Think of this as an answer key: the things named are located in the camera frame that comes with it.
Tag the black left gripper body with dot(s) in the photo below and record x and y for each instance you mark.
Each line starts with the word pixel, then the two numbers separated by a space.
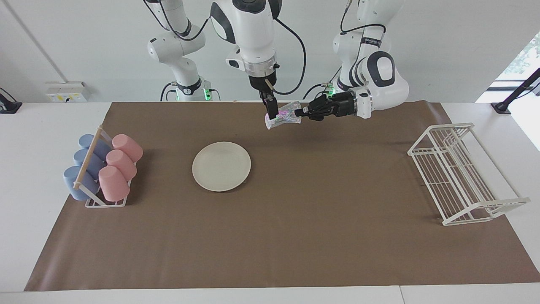
pixel 337 105

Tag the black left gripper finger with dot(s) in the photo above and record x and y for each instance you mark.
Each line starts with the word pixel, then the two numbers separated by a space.
pixel 306 115
pixel 303 111

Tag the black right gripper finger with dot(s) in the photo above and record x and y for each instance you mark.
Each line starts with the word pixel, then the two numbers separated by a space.
pixel 273 109
pixel 265 98

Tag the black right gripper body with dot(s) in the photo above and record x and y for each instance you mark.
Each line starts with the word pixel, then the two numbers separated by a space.
pixel 261 82

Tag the crinkled clear plastic wrapper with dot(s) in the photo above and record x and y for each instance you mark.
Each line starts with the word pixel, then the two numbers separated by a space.
pixel 287 116

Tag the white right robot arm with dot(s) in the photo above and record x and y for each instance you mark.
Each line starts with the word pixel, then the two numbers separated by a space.
pixel 251 33

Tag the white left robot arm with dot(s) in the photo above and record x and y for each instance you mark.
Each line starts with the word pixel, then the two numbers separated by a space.
pixel 379 88

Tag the cream round plate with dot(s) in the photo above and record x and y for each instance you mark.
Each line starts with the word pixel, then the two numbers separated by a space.
pixel 221 166

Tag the brown paper table mat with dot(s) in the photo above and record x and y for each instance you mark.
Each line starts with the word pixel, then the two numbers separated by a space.
pixel 295 232

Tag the pink plastic cup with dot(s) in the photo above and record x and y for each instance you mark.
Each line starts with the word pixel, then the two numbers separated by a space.
pixel 121 164
pixel 113 183
pixel 128 147

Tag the blue plastic cup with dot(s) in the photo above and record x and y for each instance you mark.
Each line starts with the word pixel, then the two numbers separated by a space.
pixel 76 183
pixel 90 141
pixel 84 159

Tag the white cup rack wooden rod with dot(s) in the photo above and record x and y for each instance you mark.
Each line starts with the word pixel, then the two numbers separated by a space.
pixel 90 156

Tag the black table clamp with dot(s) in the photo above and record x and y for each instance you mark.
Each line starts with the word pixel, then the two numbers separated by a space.
pixel 8 105

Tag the white wall socket box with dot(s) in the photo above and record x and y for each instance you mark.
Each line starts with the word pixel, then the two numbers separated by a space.
pixel 67 92

